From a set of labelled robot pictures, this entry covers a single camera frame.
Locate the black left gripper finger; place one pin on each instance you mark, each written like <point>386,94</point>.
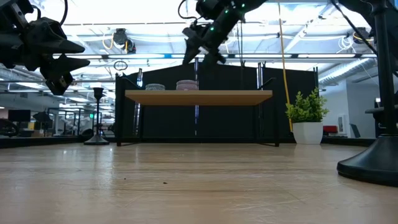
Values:
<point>62,71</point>
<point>49,39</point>

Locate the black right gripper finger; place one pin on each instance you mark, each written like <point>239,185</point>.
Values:
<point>213,59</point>
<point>190,54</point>

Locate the purple candle jar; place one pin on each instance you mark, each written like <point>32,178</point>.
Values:
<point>186,85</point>

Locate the blue-grey patterned candle jar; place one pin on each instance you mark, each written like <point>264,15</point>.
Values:
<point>155,87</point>

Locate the black knob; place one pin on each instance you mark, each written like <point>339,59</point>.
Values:
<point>373,161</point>

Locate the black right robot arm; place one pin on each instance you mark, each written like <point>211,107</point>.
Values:
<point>231,15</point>

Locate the black lamp shade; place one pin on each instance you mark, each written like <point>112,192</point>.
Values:
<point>42,116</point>

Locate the long ceiling light strip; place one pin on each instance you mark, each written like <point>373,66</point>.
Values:
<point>140,56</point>

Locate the dark computer monitor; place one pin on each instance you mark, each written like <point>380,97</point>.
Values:
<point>18,115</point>

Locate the black backdrop panel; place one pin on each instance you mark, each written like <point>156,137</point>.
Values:
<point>217,124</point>

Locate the black ceiling-hung device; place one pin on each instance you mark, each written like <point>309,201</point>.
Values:
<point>360,35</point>
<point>119,37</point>

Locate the green plant in white pot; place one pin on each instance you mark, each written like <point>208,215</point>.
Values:
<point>308,132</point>

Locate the red sofa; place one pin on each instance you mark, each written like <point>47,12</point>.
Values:
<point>330,129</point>

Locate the white framed board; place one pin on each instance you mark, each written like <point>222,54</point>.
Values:
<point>341,124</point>

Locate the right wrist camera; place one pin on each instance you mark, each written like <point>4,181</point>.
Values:
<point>191,33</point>

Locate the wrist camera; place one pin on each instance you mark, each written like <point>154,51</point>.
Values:
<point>191,33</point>
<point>19,15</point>

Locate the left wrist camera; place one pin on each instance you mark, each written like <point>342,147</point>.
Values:
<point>19,15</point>

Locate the wooden shelf with black frame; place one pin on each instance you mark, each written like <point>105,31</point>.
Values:
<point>199,98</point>

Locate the black distant rig frame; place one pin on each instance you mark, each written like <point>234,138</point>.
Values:
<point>74,119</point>

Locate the black aluminium rig frame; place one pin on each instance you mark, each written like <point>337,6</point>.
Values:
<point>46,141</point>

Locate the silver ventilation duct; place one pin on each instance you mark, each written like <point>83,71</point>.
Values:
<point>342,73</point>

